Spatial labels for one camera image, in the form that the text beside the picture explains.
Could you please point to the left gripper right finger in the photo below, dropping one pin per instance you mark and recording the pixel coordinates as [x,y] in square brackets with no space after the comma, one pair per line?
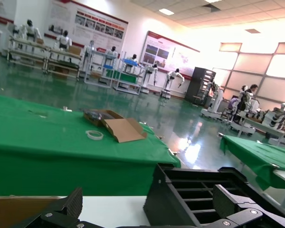
[225,204]

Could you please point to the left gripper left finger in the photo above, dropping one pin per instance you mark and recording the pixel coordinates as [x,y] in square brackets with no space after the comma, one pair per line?
[72,204]

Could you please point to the black slotted container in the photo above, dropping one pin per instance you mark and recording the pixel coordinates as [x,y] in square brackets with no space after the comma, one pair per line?
[178,190]

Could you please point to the brown cardboard box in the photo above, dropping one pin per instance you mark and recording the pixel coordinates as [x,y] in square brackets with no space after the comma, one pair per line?
[14,210]

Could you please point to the small open cardboard box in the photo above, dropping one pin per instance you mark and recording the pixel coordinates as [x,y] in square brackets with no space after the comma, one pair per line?
[123,129]

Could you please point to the green cloth covered table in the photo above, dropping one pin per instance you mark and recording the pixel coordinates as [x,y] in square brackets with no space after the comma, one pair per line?
[251,152]
[50,147]

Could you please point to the clear tape roll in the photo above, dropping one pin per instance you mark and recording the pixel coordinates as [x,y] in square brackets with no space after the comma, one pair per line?
[94,135]

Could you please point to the white workbench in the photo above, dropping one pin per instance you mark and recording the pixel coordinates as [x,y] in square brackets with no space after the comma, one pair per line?
[263,123]

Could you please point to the white wheeled robot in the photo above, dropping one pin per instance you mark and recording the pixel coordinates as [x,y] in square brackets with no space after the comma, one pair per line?
[213,102]

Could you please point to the person with dark hair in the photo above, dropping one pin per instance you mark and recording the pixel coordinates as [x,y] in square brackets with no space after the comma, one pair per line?
[251,91]

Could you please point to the black cabinet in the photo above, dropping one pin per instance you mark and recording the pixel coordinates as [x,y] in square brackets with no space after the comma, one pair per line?
[198,85]

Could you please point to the green topped metal rack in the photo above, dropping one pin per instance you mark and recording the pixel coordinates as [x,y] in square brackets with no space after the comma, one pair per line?
[128,78]

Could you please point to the metal workbench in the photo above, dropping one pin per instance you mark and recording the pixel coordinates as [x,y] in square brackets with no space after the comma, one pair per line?
[26,51]
[64,62]

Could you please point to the ceiling light panel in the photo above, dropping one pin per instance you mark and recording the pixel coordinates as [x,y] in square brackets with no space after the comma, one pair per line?
[166,11]

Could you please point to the wall information board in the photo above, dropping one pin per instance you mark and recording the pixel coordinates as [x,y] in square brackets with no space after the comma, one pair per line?
[90,26]
[171,55]

